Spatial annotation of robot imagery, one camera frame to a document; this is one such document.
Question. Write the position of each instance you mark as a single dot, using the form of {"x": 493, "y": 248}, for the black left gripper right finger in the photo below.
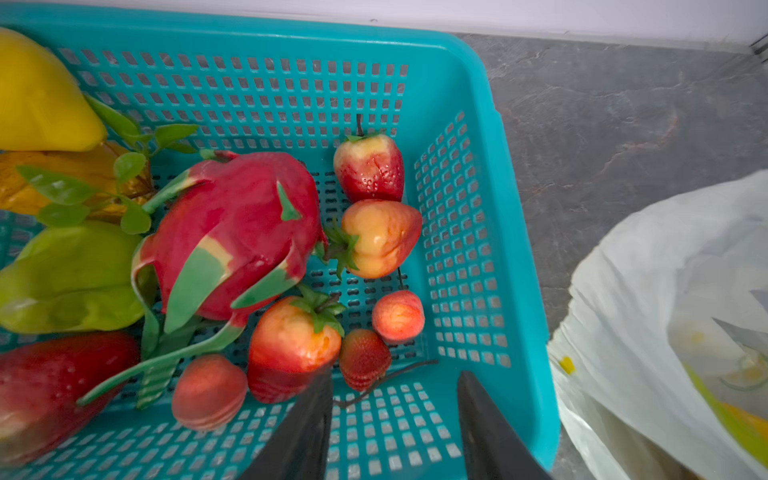
{"x": 492, "y": 449}

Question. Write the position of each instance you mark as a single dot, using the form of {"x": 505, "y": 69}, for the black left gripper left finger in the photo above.
{"x": 298, "y": 449}

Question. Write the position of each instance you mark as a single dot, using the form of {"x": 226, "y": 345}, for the white plastic bag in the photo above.
{"x": 660, "y": 365}

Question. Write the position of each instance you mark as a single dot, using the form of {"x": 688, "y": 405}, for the teal plastic basket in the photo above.
{"x": 261, "y": 84}

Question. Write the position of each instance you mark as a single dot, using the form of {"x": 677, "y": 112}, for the small fake peach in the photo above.
{"x": 209, "y": 393}

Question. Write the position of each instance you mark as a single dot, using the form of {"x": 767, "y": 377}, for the red pink fake apple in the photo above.
{"x": 297, "y": 338}

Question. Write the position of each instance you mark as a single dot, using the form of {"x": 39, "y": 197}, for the small pink fake lychee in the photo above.
{"x": 398, "y": 317}

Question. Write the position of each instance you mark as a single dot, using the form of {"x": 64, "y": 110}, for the fake rose apple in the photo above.
{"x": 374, "y": 238}

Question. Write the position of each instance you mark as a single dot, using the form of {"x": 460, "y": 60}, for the red fake strawberry with stem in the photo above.
{"x": 369, "y": 166}

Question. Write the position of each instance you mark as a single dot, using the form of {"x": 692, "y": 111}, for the orange fake fruit with leaves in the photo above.
{"x": 112, "y": 182}

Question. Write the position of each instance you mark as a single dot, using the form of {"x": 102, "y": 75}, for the yellow fake lemon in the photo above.
{"x": 42, "y": 107}

